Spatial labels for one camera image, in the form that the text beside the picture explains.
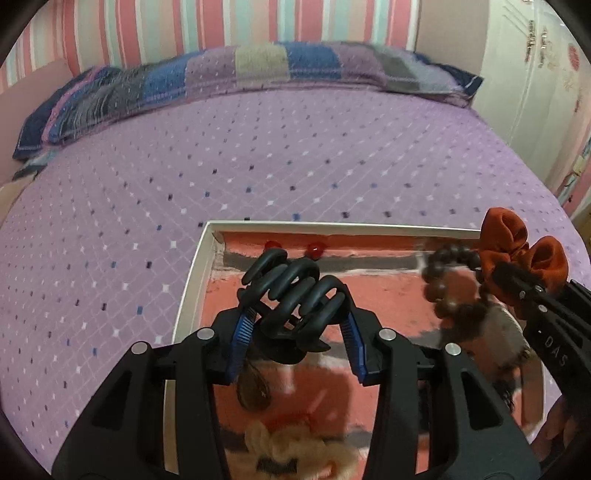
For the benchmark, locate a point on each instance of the orange fabric bow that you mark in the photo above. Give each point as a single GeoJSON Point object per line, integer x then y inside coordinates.
{"type": "Point", "coordinates": [503, 230]}

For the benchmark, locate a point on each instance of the small dark brown trinket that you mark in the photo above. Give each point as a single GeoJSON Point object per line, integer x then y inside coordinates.
{"type": "Point", "coordinates": [253, 390]}

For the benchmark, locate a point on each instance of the patchwork pillow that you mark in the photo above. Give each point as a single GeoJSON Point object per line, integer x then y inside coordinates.
{"type": "Point", "coordinates": [83, 106]}
{"type": "Point", "coordinates": [300, 62]}

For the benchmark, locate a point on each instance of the black hair claw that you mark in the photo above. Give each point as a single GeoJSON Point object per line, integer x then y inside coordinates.
{"type": "Point", "coordinates": [295, 286]}

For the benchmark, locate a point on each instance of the person's right hand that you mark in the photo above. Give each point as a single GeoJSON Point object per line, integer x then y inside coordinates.
{"type": "Point", "coordinates": [561, 434]}

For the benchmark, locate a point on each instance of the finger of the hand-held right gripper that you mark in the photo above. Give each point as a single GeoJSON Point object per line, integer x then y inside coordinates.
{"type": "Point", "coordinates": [519, 279]}

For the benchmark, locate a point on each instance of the white tray with brick lining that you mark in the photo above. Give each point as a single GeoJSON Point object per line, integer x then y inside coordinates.
{"type": "Point", "coordinates": [392, 295]}

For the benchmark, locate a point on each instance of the red round flower sticker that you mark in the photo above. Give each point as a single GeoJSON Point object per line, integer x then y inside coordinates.
{"type": "Point", "coordinates": [574, 55]}

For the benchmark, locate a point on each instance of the purple dotted bedsheet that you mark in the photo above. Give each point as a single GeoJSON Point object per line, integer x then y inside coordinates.
{"type": "Point", "coordinates": [138, 207]}

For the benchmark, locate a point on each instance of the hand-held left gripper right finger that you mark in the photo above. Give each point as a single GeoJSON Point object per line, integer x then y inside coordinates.
{"type": "Point", "coordinates": [356, 346]}

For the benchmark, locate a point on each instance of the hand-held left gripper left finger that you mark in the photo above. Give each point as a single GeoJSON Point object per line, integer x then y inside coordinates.
{"type": "Point", "coordinates": [241, 334]}

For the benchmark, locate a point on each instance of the white wardrobe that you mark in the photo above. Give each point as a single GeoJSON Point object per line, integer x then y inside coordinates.
{"type": "Point", "coordinates": [508, 69]}

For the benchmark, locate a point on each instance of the cream crochet scrunchie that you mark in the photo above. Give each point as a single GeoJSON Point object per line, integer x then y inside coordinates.
{"type": "Point", "coordinates": [295, 450]}

